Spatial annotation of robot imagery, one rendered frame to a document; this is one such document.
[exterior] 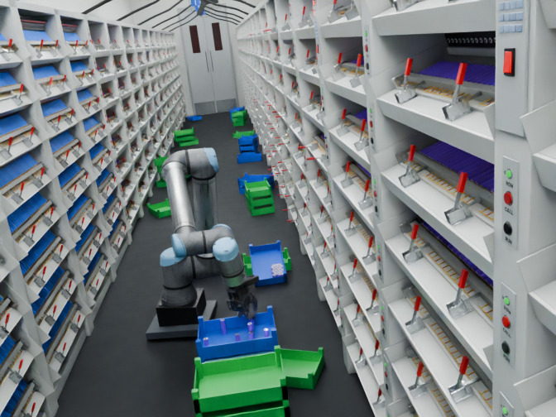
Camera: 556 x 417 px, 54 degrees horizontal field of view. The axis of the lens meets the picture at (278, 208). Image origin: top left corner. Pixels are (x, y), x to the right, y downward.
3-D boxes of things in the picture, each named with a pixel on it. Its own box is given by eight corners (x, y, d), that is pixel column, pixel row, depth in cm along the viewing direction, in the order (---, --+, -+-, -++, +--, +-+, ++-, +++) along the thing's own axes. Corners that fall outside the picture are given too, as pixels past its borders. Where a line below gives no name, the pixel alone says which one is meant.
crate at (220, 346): (198, 361, 202) (195, 342, 200) (200, 333, 222) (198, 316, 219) (279, 349, 204) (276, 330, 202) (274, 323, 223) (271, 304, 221)
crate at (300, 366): (247, 382, 240) (245, 366, 237) (263, 357, 258) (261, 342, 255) (313, 390, 230) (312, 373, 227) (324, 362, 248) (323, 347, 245)
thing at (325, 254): (342, 305, 238) (329, 280, 234) (318, 254, 296) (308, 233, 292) (384, 285, 238) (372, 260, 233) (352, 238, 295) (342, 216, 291)
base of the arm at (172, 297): (156, 306, 282) (154, 289, 279) (166, 289, 300) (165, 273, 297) (193, 306, 281) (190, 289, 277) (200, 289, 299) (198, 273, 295)
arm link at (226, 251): (233, 232, 202) (238, 246, 194) (242, 259, 209) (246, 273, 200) (209, 240, 201) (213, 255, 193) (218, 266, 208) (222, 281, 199)
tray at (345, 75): (372, 110, 144) (352, 61, 139) (328, 90, 201) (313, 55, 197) (443, 75, 143) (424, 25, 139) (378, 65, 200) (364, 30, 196)
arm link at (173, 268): (161, 277, 293) (158, 246, 287) (194, 272, 296) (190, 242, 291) (163, 289, 279) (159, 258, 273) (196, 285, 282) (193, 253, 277)
